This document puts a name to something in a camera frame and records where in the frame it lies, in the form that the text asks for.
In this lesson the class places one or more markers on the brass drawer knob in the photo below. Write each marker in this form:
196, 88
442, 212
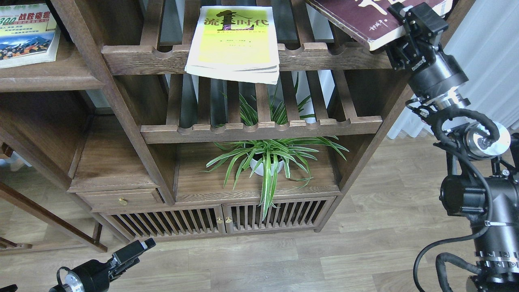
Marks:
123, 201

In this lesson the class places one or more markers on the white pleated curtain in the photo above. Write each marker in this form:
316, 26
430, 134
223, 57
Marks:
486, 46

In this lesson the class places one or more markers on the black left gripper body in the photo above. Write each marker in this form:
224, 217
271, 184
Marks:
94, 276

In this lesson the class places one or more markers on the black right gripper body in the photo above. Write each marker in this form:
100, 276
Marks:
435, 77

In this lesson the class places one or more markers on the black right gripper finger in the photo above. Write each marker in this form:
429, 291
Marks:
419, 21
397, 55

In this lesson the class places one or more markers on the dark wooden bookshelf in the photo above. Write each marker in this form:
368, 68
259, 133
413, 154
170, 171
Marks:
113, 116

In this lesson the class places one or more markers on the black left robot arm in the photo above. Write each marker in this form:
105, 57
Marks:
37, 272

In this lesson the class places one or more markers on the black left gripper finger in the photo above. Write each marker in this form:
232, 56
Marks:
132, 251

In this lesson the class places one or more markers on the white plant pot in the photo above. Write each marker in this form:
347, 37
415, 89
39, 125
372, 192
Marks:
257, 166

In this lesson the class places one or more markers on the yellow green paperback book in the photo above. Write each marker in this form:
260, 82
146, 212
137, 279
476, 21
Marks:
235, 43

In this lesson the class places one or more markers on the maroon hardcover book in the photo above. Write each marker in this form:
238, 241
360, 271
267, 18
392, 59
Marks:
367, 21

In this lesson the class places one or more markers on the small colourful paperback book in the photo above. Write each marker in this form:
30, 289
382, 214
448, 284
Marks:
29, 34

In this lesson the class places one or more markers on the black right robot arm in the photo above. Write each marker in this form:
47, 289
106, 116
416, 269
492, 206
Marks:
482, 156

